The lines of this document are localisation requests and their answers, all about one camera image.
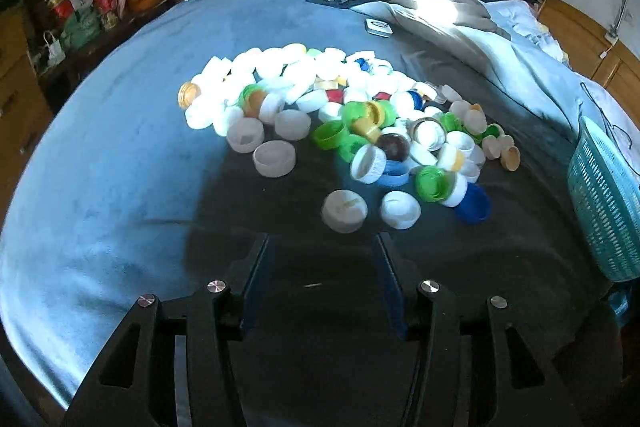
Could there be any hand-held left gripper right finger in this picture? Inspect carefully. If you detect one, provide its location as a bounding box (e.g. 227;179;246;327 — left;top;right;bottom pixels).
372;232;583;427

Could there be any wooden dresser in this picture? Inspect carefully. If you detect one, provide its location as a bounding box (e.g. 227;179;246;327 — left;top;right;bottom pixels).
0;4;56;208

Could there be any pile of plastic bottle caps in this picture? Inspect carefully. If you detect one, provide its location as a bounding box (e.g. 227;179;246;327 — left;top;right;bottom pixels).
177;43;522;234

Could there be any teal plastic basket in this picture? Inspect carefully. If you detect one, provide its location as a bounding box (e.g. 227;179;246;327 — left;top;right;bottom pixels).
567;116;640;283

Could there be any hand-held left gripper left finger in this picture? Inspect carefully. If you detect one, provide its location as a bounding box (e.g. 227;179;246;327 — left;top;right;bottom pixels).
60;232;276;427

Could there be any white quilt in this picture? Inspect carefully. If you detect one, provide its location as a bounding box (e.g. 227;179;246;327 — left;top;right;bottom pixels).
350;0;640;180

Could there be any small white box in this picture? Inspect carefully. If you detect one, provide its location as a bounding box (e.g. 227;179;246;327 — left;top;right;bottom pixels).
364;18;393;38

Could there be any white wall cable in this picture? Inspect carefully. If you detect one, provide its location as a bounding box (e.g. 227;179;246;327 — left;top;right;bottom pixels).
599;0;637;58

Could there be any wooden headboard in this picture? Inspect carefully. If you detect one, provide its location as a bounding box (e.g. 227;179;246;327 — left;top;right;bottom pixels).
537;0;640;112

